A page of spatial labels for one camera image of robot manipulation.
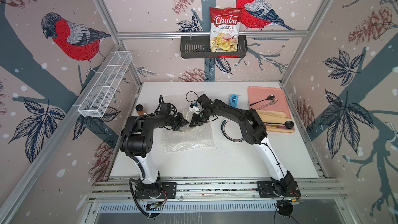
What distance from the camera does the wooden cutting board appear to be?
962 millimetres

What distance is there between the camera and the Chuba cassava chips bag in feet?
2.78

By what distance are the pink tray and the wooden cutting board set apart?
0.07 feet

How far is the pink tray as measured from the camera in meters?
1.08

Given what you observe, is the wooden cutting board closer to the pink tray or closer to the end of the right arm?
the pink tray

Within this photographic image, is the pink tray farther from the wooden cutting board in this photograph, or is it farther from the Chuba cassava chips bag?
the Chuba cassava chips bag

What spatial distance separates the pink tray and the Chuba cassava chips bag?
0.40 meters

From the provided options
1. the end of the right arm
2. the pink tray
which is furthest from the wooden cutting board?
the end of the right arm
